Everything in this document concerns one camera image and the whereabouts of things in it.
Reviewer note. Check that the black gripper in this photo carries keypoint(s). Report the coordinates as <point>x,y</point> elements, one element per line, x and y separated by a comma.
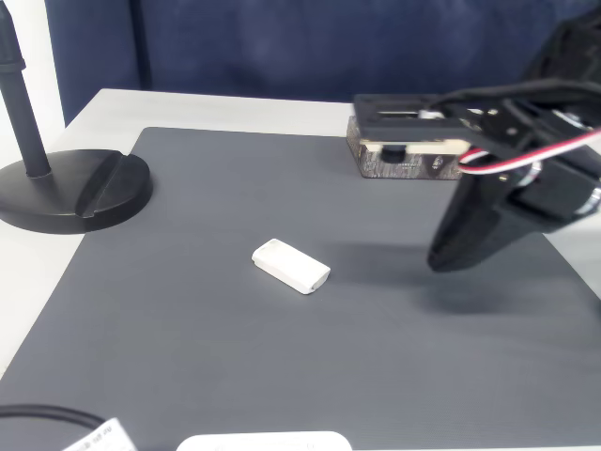
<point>474,221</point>

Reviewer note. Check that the small white block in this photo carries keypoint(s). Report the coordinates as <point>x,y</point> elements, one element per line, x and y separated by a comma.
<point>291,267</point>

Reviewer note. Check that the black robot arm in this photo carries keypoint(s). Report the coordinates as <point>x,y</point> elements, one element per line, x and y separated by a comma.
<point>573,51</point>

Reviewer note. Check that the patterned cardboard box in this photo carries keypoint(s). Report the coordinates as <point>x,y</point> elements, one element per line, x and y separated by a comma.
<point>399,166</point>

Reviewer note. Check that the grey desk mat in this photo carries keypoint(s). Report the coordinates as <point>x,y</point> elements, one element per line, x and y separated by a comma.
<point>263,357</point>

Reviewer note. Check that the dark blue curtain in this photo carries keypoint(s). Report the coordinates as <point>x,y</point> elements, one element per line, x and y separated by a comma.
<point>282,47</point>

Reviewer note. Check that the white flat device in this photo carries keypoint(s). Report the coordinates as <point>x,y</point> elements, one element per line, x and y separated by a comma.
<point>263,441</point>

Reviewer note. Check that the white paper label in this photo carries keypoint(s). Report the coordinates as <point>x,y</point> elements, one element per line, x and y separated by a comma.
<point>101,437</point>

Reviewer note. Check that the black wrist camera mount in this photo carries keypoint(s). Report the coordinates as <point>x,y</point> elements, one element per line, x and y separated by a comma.
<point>399,127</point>

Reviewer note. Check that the black camera stand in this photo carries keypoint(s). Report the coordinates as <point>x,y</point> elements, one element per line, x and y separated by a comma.
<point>70,188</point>

